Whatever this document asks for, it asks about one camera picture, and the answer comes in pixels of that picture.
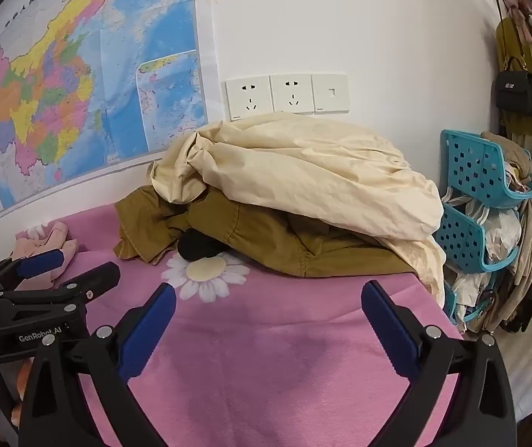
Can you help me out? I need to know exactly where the white plastic bag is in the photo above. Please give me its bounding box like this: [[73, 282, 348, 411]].
[[485, 209, 523, 261]]

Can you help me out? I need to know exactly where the cream large garment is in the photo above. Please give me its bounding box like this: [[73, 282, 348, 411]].
[[149, 112, 446, 305]]

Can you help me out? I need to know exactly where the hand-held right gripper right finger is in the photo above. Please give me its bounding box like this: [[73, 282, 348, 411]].
[[360, 280, 518, 447]]

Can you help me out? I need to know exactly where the pink plush toy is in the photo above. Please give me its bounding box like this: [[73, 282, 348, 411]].
[[503, 0, 532, 45]]

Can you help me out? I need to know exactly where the colourful wall map poster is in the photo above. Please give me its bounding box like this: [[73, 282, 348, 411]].
[[0, 0, 220, 222]]

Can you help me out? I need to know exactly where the black cloth item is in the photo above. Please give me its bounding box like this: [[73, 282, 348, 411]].
[[177, 232, 225, 261]]

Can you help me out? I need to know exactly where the light pink cloth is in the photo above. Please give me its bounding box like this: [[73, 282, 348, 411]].
[[12, 222, 78, 289]]

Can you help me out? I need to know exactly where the pile of beige hanging clothes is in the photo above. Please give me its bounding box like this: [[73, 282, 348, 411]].
[[462, 196, 532, 333]]

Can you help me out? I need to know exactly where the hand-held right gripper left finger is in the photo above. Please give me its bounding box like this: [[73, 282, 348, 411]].
[[18, 283, 178, 447]]

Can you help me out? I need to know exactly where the beige cloth in basket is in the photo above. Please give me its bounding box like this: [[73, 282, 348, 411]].
[[480, 131, 532, 191]]

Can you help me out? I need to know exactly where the blue plastic basket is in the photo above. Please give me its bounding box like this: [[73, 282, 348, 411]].
[[440, 129, 532, 209], [436, 205, 520, 275], [443, 284, 463, 327]]

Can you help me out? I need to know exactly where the black handbag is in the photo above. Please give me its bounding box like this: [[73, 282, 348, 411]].
[[495, 57, 532, 118]]

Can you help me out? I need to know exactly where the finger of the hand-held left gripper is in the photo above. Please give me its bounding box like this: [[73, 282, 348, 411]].
[[0, 261, 121, 313], [0, 249, 64, 292]]

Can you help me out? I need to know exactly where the pink flowered bed sheet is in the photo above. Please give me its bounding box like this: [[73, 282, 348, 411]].
[[12, 205, 465, 447]]

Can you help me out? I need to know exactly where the olive brown garment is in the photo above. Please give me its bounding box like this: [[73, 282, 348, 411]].
[[113, 185, 427, 280]]

